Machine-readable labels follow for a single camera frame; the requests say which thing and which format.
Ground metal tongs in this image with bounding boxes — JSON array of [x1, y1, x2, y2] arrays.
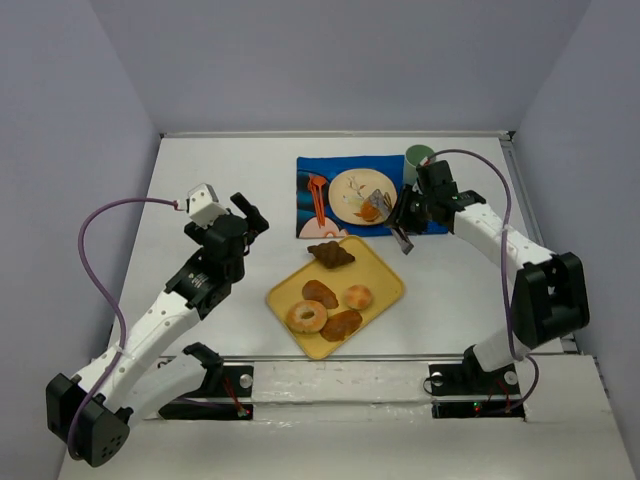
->
[[367, 189, 414, 255]]

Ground glazed oval bread roll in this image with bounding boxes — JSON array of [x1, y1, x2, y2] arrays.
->
[[358, 197, 389, 224]]

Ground dark chocolate croissant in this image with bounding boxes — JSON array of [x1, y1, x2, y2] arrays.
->
[[307, 241, 355, 270]]

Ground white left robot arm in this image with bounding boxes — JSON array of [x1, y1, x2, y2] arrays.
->
[[45, 184, 269, 468]]

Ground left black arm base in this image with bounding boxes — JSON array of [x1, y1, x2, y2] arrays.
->
[[158, 343, 254, 421]]

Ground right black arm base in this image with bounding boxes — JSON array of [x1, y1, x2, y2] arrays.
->
[[422, 347, 526, 419]]

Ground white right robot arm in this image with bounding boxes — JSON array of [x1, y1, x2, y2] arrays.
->
[[385, 157, 590, 383]]

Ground brown oval bread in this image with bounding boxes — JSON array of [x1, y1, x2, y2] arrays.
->
[[302, 280, 339, 310]]

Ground green plastic cup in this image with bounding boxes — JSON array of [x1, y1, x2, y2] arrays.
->
[[403, 144, 435, 185]]

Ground beige floral plate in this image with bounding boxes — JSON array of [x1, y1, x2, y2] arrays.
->
[[328, 168, 397, 226]]

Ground blue patterned placemat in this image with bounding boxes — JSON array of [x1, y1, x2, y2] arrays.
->
[[294, 154, 449, 240]]

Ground orange plastic fork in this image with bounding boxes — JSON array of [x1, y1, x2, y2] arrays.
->
[[307, 175, 326, 227]]

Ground round cross-topped bun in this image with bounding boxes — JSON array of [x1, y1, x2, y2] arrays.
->
[[343, 284, 374, 311]]

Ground yellow plastic tray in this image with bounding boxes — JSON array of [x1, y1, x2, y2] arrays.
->
[[266, 236, 405, 360]]

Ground brown twisted pastry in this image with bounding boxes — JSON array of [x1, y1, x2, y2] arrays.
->
[[320, 310, 363, 342]]

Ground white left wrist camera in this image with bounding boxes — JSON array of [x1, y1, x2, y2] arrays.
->
[[186, 183, 228, 229]]

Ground sugared ring donut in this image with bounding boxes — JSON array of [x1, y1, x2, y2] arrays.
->
[[285, 300, 328, 334]]

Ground aluminium table rail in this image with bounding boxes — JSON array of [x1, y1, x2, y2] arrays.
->
[[160, 130, 512, 141]]

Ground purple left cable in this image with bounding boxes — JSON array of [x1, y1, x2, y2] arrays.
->
[[67, 198, 181, 461]]

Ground purple cable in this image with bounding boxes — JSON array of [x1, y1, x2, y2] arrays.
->
[[423, 148, 541, 416], [67, 198, 181, 461]]

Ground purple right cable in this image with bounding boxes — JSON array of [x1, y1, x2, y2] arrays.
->
[[423, 148, 541, 416]]

